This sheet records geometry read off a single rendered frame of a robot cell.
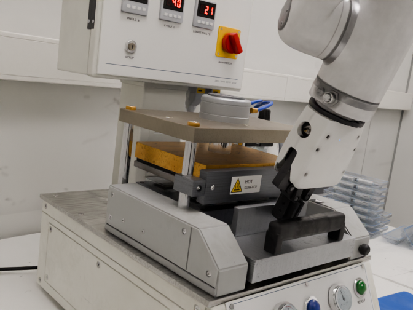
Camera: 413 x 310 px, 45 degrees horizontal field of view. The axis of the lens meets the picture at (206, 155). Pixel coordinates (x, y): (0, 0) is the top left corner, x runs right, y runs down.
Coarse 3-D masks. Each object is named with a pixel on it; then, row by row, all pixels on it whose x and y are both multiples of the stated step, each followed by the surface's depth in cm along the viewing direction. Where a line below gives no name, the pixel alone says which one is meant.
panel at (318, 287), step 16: (336, 272) 72; (352, 272) 74; (272, 288) 63; (288, 288) 64; (304, 288) 66; (320, 288) 69; (352, 288) 73; (368, 288) 76; (240, 304) 58; (256, 304) 60; (272, 304) 62; (304, 304) 65; (320, 304) 68; (352, 304) 72; (368, 304) 75
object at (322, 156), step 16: (304, 112) 61; (320, 112) 60; (304, 128) 61; (320, 128) 59; (336, 128) 60; (352, 128) 62; (288, 144) 62; (304, 144) 61; (320, 144) 60; (336, 144) 62; (352, 144) 64; (304, 160) 61; (320, 160) 62; (336, 160) 64; (304, 176) 62; (320, 176) 64; (336, 176) 66
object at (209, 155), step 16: (144, 144) 77; (160, 144) 79; (176, 144) 81; (208, 144) 86; (224, 144) 77; (144, 160) 77; (160, 160) 74; (176, 160) 71; (208, 160) 70; (224, 160) 72; (240, 160) 74; (256, 160) 76; (272, 160) 78; (160, 176) 74
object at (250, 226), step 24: (240, 216) 66; (264, 216) 69; (240, 240) 65; (264, 240) 66; (288, 240) 68; (312, 240) 69; (336, 240) 71; (264, 264) 60; (288, 264) 64; (312, 264) 67
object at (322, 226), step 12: (312, 216) 67; (324, 216) 68; (336, 216) 69; (276, 228) 61; (288, 228) 62; (300, 228) 64; (312, 228) 65; (324, 228) 67; (336, 228) 69; (276, 240) 61; (276, 252) 61
